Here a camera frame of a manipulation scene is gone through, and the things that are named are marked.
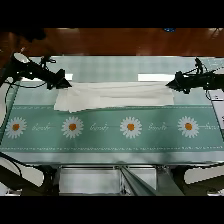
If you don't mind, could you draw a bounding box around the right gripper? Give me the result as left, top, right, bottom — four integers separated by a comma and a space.
165, 70, 191, 95

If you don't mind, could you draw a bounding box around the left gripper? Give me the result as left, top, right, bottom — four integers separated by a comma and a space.
46, 68, 73, 91

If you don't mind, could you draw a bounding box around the white shirt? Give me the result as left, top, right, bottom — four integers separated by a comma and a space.
53, 81, 176, 114

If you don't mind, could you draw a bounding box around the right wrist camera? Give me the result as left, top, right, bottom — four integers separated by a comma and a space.
185, 57, 206, 76

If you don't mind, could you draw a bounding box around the black cable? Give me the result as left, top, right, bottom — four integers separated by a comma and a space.
3, 79, 48, 101

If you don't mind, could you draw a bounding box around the silver frame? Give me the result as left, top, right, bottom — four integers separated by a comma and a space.
54, 162, 188, 197

